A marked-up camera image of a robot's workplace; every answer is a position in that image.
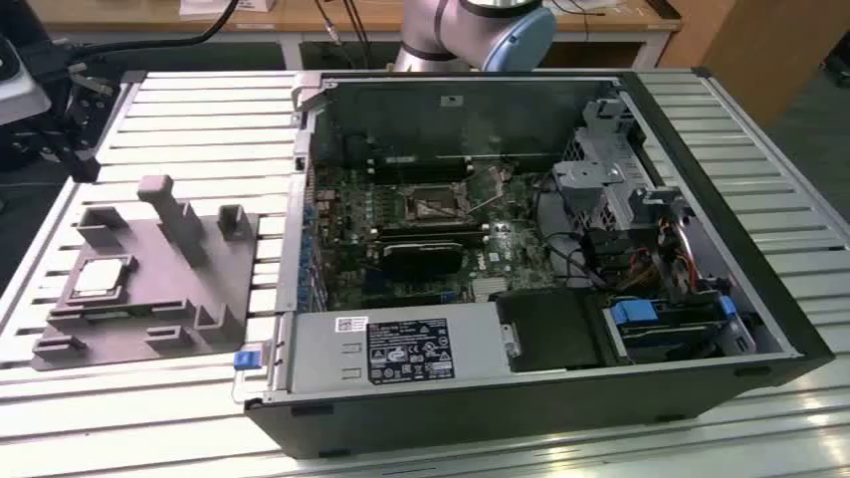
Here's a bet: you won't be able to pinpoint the grey power supply unit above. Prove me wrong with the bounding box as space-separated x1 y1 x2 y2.
264 301 517 399

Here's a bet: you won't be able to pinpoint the white papers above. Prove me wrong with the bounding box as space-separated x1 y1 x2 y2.
176 0 278 21

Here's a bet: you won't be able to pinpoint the CPU socket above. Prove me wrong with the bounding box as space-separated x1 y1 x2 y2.
403 184 468 223

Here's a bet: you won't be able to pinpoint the metal socket cover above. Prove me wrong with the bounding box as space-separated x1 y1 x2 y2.
468 162 518 196

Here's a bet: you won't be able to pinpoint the silver chipset heatsink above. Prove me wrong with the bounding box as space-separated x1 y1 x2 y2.
468 277 504 302

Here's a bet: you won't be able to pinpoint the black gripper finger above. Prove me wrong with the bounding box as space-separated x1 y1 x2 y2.
9 129 69 165
69 147 103 183

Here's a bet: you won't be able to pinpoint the black plastic bay cover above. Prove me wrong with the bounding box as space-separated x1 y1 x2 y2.
492 287 613 373

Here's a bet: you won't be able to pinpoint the green motherboard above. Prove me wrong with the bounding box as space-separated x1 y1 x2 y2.
306 163 566 311

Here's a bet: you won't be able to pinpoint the silver square CPU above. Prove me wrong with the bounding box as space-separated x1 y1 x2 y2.
71 258 132 300

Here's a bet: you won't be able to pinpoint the bundle of coloured wires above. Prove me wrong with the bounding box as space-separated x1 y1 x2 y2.
623 218 706 300

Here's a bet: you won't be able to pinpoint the grey metal drive cage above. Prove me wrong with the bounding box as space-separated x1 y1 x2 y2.
550 98 697 235

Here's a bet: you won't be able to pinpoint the brown wooden cabinet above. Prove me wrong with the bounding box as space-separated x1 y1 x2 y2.
657 0 850 128

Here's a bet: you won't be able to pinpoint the black graphics card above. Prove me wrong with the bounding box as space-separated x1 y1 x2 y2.
380 240 464 281

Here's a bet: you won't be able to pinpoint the grey parts rack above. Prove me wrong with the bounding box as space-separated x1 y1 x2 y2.
31 173 263 372

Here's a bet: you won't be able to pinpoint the black power supply label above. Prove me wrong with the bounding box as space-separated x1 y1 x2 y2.
366 317 455 385

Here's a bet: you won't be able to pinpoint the thick black cable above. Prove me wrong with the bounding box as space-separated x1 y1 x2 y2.
71 0 240 57

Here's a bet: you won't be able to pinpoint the black open PC case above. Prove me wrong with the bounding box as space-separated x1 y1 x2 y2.
240 68 835 460

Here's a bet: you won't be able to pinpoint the metal locking lever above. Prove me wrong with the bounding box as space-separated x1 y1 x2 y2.
466 190 504 216

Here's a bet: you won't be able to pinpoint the black round wire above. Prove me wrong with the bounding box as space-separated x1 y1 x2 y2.
541 231 613 293

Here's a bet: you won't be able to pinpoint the hard disk in blue carrier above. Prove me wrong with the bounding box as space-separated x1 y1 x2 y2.
607 296 738 360

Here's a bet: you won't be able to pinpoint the wooden desk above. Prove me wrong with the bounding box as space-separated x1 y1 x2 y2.
39 0 685 71

